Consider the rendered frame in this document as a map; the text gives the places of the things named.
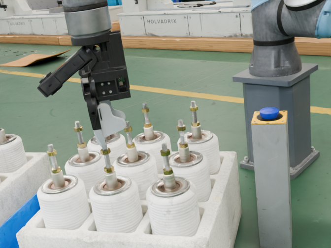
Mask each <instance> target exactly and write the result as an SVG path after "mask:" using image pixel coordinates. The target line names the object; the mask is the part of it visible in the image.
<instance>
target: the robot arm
mask: <svg viewBox="0 0 331 248"><path fill-rule="evenodd" d="M62 4H63V9H64V15H65V19H66V25H67V30H68V34H69V35H71V37H70V39H71V43H72V45H73V46H82V47H81V48H80V49H78V50H77V51H76V52H75V53H74V54H73V55H72V56H71V57H69V58H68V59H67V60H66V61H65V62H64V63H63V64H61V65H60V66H59V67H58V68H57V69H56V70H55V71H53V72H52V73H51V72H49V73H48V74H47V75H44V76H43V77H42V79H41V80H40V81H39V83H40V84H39V86H38V87H37V89H38V90H39V91H40V92H41V93H42V94H43V95H44V96H45V97H48V96H50V95H53V94H55V93H56V92H58V91H59V90H60V88H61V87H62V86H63V83H64V82H66V81H67V80H68V79H69V78H70V77H71V76H72V75H74V74H75V73H76V72H77V71H79V72H78V74H79V75H80V76H81V77H80V80H81V87H82V92H83V96H84V100H85V102H87V108H88V113H89V117H90V121H91V125H92V128H93V131H94V135H95V138H96V141H97V142H98V144H99V145H100V146H101V147H102V148H103V149H104V150H105V149H107V147H106V137H107V136H109V135H111V134H114V133H116V132H118V131H121V130H123V129H124V128H125V127H126V122H125V118H126V116H125V113H124V112H122V111H119V110H115V109H113V108H112V105H111V101H113V100H119V99H124V98H130V97H131V93H130V84H129V78H128V72H127V66H126V61H125V56H124V50H123V44H122V38H121V32H120V30H119V31H110V29H111V28H112V26H111V20H110V14H109V8H108V2H107V0H62ZM251 14H252V29H253V44H254V47H253V52H252V55H251V59H250V63H249V73H250V74H251V75H253V76H257V77H282V76H288V75H292V74H295V73H298V72H300V71H301V70H302V62H301V59H300V56H299V53H298V50H297V48H296V45H295V37H310V38H317V39H321V38H331V0H251ZM95 45H98V46H99V47H100V48H99V49H98V50H97V49H96V48H97V46H95ZM100 102H101V104H100Z"/></svg>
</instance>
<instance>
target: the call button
mask: <svg viewBox="0 0 331 248"><path fill-rule="evenodd" d="M278 114H279V109H278V108H275V107H266V108H262V109H261V110H260V115H261V116H262V118H264V119H274V118H276V117H277V115H278Z"/></svg>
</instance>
